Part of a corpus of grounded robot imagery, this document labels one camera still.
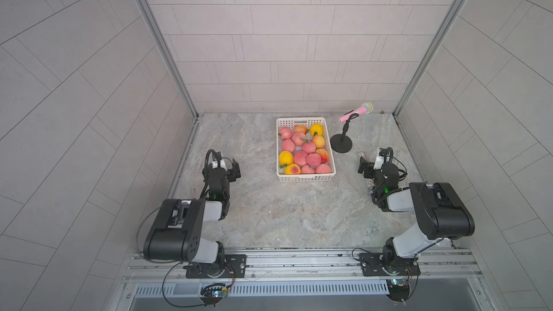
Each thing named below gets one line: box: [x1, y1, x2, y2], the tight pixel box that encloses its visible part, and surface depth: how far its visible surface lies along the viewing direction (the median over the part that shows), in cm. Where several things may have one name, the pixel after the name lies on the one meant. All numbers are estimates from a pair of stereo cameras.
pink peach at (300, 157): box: [293, 149, 309, 167], surface depth 94 cm
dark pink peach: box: [306, 152, 322, 168], surface depth 91 cm
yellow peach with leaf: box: [284, 162, 301, 175], surface depth 91 cm
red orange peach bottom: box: [315, 148, 330, 164], surface depth 95 cm
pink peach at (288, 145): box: [282, 138, 296, 153], surface depth 100 cm
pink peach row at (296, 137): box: [290, 131, 307, 147], surface depth 101 cm
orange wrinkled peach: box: [293, 124, 308, 135], surface depth 107 cm
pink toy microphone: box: [338, 102, 374, 124], surface depth 92 cm
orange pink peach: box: [312, 134, 326, 150], surface depth 101 cm
